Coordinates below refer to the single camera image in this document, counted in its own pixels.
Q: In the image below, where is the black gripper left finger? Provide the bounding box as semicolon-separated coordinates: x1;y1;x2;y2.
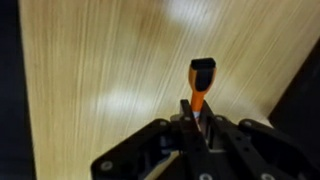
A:
90;98;214;180

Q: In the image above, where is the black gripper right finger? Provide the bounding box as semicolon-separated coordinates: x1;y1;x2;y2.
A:
199;99;320;180

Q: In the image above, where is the orange marker with black cap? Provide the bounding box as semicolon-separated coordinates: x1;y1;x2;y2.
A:
187;57;218;122

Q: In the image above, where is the black trash bin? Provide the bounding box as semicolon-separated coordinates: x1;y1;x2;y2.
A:
267;39;320;164

